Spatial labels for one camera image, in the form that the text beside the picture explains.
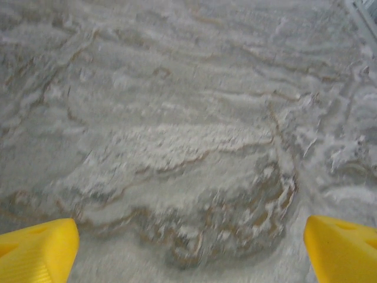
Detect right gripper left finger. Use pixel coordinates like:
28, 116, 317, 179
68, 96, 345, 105
0, 218, 81, 283

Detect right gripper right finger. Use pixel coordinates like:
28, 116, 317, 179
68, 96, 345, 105
303, 215, 377, 283

